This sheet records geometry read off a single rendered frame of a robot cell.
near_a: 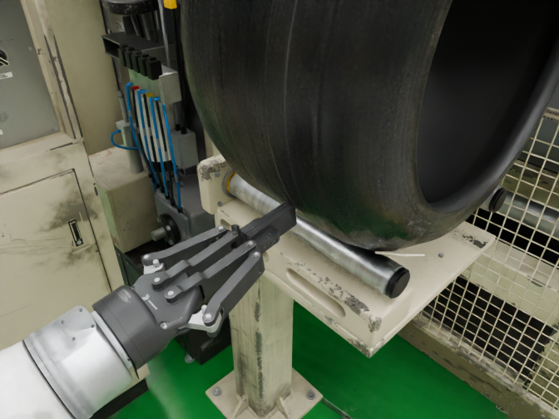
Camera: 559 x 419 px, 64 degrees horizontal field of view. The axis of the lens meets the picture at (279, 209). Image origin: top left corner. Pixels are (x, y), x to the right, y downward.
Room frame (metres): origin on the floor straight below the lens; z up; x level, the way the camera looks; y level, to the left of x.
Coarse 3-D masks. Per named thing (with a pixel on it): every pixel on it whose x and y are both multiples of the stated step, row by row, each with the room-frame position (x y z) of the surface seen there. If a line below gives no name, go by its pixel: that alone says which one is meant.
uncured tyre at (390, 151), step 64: (192, 0) 0.48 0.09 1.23; (256, 0) 0.41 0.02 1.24; (320, 0) 0.37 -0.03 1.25; (384, 0) 0.35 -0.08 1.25; (448, 0) 0.38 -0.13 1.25; (512, 0) 0.77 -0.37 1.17; (192, 64) 0.48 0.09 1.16; (256, 64) 0.40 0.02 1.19; (320, 64) 0.35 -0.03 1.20; (384, 64) 0.35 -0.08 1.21; (448, 64) 0.81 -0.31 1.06; (512, 64) 0.74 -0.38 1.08; (256, 128) 0.41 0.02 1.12; (320, 128) 0.35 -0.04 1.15; (384, 128) 0.35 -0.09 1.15; (448, 128) 0.72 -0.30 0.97; (512, 128) 0.61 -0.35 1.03; (320, 192) 0.36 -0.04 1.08; (384, 192) 0.36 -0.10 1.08; (448, 192) 0.60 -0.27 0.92
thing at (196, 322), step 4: (204, 308) 0.29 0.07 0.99; (200, 312) 0.29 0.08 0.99; (204, 312) 0.29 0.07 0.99; (192, 316) 0.29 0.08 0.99; (196, 316) 0.29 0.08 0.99; (200, 316) 0.29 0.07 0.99; (220, 316) 0.29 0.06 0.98; (192, 320) 0.28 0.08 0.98; (196, 320) 0.28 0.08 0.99; (200, 320) 0.28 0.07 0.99; (216, 320) 0.28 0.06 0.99; (188, 324) 0.28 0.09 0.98; (192, 324) 0.28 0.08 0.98; (196, 324) 0.28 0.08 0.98; (200, 324) 0.28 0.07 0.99; (216, 324) 0.28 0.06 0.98; (180, 328) 0.28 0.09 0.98; (196, 328) 0.28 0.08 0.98; (200, 328) 0.28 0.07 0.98; (204, 328) 0.28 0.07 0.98; (208, 328) 0.27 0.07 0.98; (212, 328) 0.27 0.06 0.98; (216, 328) 0.28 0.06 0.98; (208, 332) 0.27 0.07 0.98; (212, 332) 0.27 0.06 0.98
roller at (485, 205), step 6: (498, 186) 0.61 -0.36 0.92; (492, 192) 0.60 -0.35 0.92; (498, 192) 0.60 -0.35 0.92; (504, 192) 0.60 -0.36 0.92; (492, 198) 0.60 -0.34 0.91; (498, 198) 0.59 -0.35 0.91; (504, 198) 0.61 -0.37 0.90; (486, 204) 0.60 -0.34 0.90; (492, 204) 0.59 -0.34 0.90; (498, 204) 0.60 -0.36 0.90; (492, 210) 0.59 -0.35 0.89
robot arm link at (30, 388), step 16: (0, 352) 0.23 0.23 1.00; (16, 352) 0.23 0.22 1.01; (0, 368) 0.21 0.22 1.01; (16, 368) 0.21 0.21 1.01; (32, 368) 0.21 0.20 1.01; (0, 384) 0.20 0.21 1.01; (16, 384) 0.20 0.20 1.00; (32, 384) 0.20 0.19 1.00; (48, 384) 0.21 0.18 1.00; (0, 400) 0.19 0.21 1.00; (16, 400) 0.19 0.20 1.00; (32, 400) 0.19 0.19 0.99; (48, 400) 0.20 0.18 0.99; (0, 416) 0.18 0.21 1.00; (16, 416) 0.18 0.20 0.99; (32, 416) 0.19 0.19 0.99; (48, 416) 0.19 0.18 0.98; (64, 416) 0.20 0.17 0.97
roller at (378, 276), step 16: (240, 192) 0.62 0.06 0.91; (256, 192) 0.60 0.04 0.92; (256, 208) 0.59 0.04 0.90; (272, 208) 0.57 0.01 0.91; (304, 224) 0.52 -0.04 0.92; (304, 240) 0.51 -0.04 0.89; (320, 240) 0.49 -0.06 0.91; (336, 240) 0.48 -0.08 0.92; (336, 256) 0.46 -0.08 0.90; (352, 256) 0.45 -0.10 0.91; (368, 256) 0.44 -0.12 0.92; (384, 256) 0.44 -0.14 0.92; (352, 272) 0.44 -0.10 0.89; (368, 272) 0.43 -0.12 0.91; (384, 272) 0.42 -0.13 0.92; (400, 272) 0.41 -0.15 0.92; (384, 288) 0.41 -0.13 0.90; (400, 288) 0.41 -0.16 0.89
